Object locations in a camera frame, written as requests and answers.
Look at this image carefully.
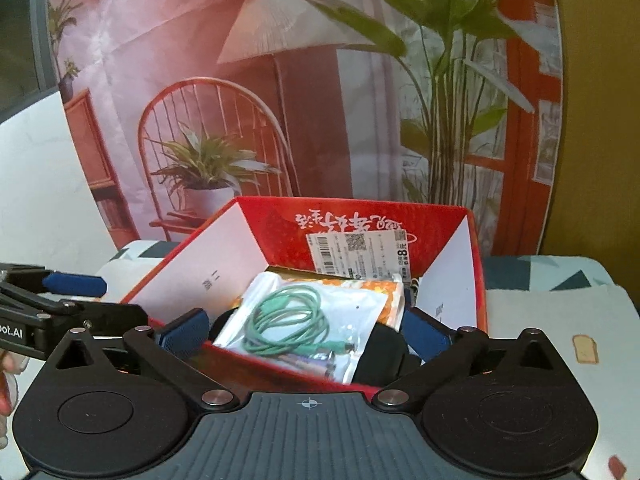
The black sock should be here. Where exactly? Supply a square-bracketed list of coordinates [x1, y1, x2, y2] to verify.
[194, 323, 421, 396]

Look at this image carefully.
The bagged green cable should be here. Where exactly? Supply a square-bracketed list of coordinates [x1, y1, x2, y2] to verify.
[212, 272, 393, 386]

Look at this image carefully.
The printed room backdrop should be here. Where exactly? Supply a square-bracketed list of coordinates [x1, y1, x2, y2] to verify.
[48, 0, 562, 256]

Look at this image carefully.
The person's left hand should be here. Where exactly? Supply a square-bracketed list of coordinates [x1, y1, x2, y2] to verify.
[0, 350, 25, 448]

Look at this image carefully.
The orange snack packet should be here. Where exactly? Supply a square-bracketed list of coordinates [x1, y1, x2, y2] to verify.
[264, 268, 406, 332]

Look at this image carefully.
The red strawberry cardboard box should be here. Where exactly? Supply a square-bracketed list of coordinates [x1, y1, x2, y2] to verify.
[119, 195, 490, 401]

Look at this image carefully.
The patterned tablecloth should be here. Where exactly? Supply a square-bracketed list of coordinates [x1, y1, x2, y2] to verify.
[0, 238, 640, 480]

